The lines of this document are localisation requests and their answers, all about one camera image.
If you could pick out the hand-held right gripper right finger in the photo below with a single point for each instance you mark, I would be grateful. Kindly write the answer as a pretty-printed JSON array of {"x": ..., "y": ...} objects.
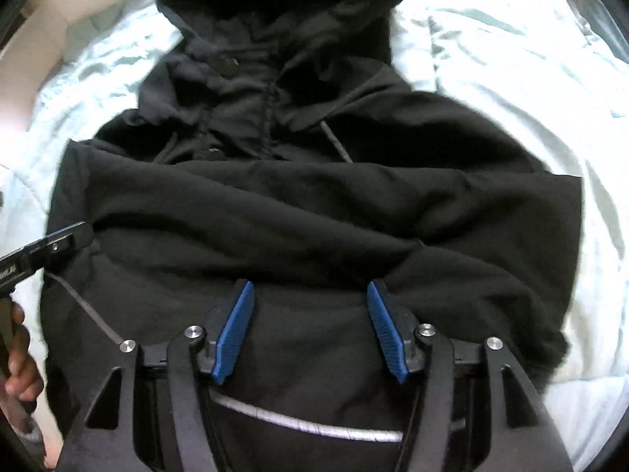
[{"x": 386, "y": 337}]

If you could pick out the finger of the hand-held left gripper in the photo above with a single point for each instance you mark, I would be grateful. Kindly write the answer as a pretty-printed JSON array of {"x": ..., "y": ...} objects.
[{"x": 64, "y": 243}]

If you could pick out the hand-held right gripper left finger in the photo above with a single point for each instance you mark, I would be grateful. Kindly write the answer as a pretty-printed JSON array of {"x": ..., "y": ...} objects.
[{"x": 233, "y": 337}]

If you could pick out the black hooded jacket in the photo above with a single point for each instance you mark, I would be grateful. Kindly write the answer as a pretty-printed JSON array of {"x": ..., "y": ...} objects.
[{"x": 304, "y": 196}]

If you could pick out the person's left hand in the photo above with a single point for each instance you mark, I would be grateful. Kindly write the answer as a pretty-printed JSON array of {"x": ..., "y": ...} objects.
[{"x": 23, "y": 364}]

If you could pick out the pale green bed comforter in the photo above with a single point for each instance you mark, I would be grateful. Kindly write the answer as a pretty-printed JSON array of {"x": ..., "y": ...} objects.
[{"x": 496, "y": 44}]

